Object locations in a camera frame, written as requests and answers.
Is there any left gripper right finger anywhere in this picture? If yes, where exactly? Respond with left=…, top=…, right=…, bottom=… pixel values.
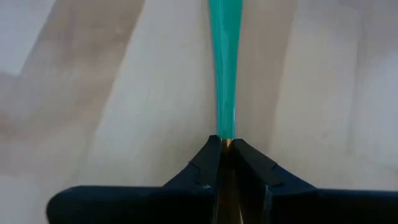
left=233, top=139, right=398, bottom=224

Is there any green handled gold knife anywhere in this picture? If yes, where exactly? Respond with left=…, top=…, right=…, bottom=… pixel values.
left=207, top=0, right=245, bottom=224

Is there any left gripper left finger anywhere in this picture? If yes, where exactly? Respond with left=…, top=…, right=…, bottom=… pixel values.
left=46, top=135, right=223, bottom=224

